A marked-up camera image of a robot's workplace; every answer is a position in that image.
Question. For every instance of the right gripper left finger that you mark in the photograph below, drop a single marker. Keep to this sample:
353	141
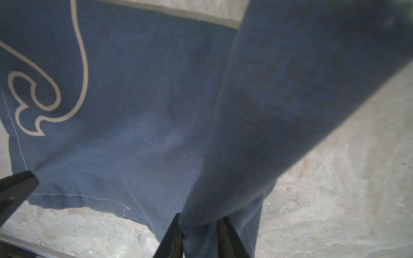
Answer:
169	242

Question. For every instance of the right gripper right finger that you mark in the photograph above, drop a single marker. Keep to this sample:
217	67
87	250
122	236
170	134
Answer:
229	242

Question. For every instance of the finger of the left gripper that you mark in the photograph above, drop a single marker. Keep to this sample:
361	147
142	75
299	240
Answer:
15	189

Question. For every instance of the dark blue pillowcase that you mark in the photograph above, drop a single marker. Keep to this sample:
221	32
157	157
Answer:
182	125

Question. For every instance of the aluminium rail frame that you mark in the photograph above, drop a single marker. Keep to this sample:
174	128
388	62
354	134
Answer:
15	248

